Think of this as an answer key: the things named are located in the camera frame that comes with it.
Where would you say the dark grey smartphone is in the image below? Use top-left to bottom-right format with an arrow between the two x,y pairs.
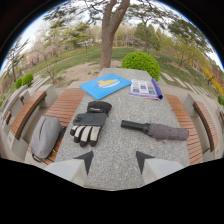
72,112 -> 108,127

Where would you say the folded grey umbrella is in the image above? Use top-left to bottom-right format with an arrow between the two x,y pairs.
120,119 -> 190,142

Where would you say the grey backpack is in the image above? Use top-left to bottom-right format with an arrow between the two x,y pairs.
30,115 -> 67,163

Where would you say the black and grey glove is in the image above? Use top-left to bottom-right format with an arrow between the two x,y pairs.
69,100 -> 113,148

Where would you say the wooden slat bench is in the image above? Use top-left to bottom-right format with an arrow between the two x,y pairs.
164,93 -> 220,166
9,87 -> 87,166

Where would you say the purple printed brochure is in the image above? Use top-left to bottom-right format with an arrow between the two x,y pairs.
129,77 -> 164,101

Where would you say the blue folder with yellow duck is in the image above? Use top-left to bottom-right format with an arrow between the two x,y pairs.
79,73 -> 133,101

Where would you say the round green bush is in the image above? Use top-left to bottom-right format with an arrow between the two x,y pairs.
120,51 -> 162,82

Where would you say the large tree trunk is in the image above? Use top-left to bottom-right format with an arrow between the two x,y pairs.
98,0 -> 131,71

